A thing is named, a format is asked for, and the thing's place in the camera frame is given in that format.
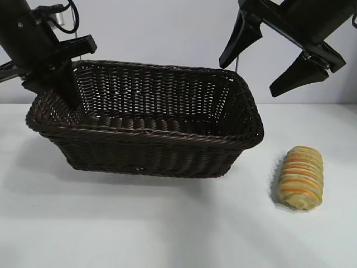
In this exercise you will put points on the dark brown woven basket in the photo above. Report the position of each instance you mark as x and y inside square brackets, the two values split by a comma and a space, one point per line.
[156, 156]

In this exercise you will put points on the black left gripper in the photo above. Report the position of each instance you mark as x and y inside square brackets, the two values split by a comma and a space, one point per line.
[33, 44]

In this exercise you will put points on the long striped bread roll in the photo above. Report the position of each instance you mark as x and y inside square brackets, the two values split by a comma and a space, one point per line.
[301, 178]

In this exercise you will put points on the silver metal cylinder fitting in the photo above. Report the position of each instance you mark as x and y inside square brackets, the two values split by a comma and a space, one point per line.
[60, 17]

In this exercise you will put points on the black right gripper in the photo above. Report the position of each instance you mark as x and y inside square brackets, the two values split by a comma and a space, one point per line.
[301, 19]

